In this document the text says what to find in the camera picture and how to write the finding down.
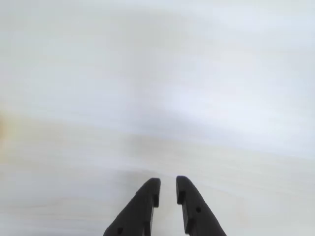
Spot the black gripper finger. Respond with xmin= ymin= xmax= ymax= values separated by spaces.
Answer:
xmin=102 ymin=177 xmax=161 ymax=236
xmin=176 ymin=175 xmax=228 ymax=236

